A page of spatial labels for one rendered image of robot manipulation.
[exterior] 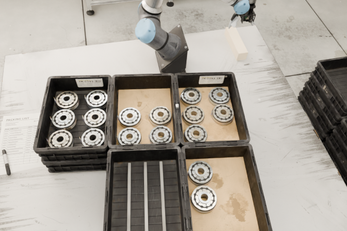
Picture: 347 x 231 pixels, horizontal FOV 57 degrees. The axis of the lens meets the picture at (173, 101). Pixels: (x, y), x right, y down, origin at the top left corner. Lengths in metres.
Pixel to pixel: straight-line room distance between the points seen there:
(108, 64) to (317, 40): 2.23
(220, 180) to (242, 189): 0.10
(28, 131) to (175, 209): 0.85
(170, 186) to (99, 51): 1.00
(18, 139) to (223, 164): 1.00
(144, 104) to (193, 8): 2.06
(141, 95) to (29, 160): 0.61
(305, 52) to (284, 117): 1.57
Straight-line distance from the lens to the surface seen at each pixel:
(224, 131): 1.51
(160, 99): 1.58
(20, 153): 1.69
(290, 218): 1.56
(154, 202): 1.34
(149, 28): 1.64
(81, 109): 1.58
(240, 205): 1.37
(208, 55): 1.98
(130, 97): 1.59
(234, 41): 2.02
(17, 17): 3.58
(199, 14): 3.40
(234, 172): 1.42
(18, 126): 1.78
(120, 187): 1.37
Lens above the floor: 2.10
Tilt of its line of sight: 54 degrees down
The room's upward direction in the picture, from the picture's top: 4 degrees clockwise
